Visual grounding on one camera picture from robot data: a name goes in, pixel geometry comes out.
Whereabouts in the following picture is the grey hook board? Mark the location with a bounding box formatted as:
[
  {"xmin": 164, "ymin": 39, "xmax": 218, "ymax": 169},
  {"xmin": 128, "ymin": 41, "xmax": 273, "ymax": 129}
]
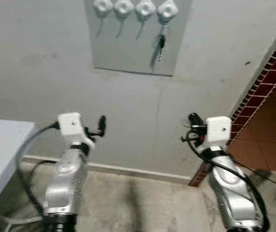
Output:
[{"xmin": 84, "ymin": 0, "xmax": 193, "ymax": 77}]

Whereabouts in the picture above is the light blue plastic table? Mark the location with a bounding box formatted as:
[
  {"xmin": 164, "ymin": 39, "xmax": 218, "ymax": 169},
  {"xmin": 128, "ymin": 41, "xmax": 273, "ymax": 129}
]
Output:
[{"xmin": 0, "ymin": 118, "xmax": 37, "ymax": 218}]

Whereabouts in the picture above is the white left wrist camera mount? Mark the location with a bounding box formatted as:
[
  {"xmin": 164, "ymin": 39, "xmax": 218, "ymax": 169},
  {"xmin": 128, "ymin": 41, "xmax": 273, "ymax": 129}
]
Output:
[{"xmin": 58, "ymin": 112, "xmax": 96, "ymax": 145}]

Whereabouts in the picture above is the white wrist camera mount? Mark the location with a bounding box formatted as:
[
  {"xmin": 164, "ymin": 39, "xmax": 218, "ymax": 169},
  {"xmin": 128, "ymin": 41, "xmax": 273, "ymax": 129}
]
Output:
[
  {"xmin": 206, "ymin": 116, "xmax": 232, "ymax": 147},
  {"xmin": 58, "ymin": 112, "xmax": 96, "ymax": 145}
]

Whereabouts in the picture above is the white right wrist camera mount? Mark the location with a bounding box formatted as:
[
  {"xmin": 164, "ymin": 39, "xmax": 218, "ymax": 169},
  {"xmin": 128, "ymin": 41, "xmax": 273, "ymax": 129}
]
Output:
[{"xmin": 206, "ymin": 116, "xmax": 232, "ymax": 147}]

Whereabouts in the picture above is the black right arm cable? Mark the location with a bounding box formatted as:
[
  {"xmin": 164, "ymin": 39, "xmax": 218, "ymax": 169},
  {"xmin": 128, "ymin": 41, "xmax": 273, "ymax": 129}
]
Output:
[{"xmin": 185, "ymin": 130, "xmax": 270, "ymax": 232}]

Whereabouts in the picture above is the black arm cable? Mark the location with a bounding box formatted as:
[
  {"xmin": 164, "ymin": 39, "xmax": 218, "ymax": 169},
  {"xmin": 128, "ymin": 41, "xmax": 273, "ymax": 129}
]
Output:
[
  {"xmin": 185, "ymin": 130, "xmax": 270, "ymax": 232},
  {"xmin": 16, "ymin": 122, "xmax": 61, "ymax": 218}
]

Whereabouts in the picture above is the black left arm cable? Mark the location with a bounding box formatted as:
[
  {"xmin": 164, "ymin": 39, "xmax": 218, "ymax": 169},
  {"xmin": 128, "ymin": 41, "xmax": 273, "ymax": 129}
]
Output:
[{"xmin": 16, "ymin": 122, "xmax": 61, "ymax": 218}]

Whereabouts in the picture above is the thin black floor cable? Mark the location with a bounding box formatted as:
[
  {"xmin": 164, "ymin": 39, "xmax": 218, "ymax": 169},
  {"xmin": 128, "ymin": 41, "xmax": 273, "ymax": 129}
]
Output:
[{"xmin": 235, "ymin": 162, "xmax": 276, "ymax": 195}]

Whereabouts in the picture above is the white floor cable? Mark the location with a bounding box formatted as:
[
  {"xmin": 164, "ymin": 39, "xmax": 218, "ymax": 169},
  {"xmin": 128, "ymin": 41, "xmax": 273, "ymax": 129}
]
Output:
[{"xmin": 0, "ymin": 213, "xmax": 44, "ymax": 226}]

